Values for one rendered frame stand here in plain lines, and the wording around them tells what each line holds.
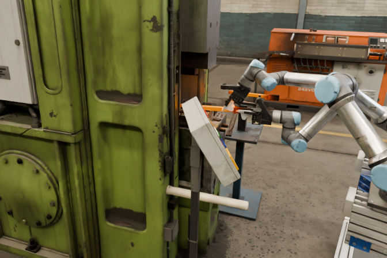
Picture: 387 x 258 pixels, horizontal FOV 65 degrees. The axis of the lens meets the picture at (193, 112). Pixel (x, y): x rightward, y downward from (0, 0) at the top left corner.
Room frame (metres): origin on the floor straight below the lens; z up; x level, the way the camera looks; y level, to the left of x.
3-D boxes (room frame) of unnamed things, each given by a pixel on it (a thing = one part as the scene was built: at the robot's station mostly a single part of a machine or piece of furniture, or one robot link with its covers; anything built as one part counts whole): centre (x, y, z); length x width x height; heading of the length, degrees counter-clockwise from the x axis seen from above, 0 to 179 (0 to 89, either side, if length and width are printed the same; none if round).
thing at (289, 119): (1.66, -0.56, 1.00); 0.11 x 0.08 x 0.09; 73
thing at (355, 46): (5.18, -2.08, 0.65); 2.10 x 1.12 x 1.30; 73
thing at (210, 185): (1.89, 0.09, 0.69); 0.56 x 0.38 x 0.45; 73
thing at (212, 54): (1.83, 0.10, 1.32); 0.42 x 0.20 x 0.10; 73
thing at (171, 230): (1.46, 0.11, 0.36); 0.09 x 0.07 x 0.12; 163
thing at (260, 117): (1.70, -0.41, 0.99); 0.12 x 0.08 x 0.09; 73
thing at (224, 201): (1.41, -0.09, 0.62); 0.44 x 0.05 x 0.05; 73
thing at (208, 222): (1.89, 0.09, 0.23); 0.55 x 0.37 x 0.47; 73
